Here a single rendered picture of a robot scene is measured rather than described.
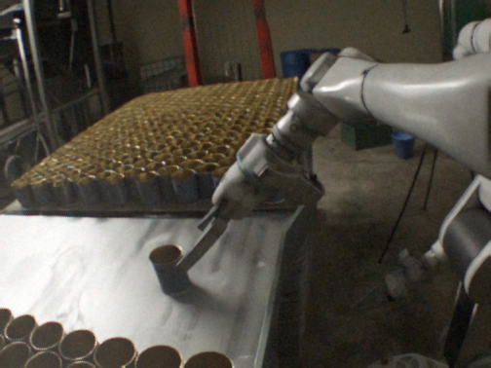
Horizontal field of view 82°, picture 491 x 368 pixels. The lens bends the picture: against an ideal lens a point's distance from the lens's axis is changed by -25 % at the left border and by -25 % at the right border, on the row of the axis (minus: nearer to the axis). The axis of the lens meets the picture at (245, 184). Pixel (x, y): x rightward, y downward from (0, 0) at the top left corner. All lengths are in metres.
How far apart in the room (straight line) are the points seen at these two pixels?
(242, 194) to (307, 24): 9.38
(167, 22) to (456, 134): 10.47
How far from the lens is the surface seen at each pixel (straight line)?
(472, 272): 0.73
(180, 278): 0.69
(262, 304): 0.66
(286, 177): 0.52
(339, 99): 0.40
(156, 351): 0.53
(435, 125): 0.27
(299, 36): 9.84
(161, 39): 10.71
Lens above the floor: 1.53
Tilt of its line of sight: 24 degrees down
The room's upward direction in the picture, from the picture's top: 8 degrees counter-clockwise
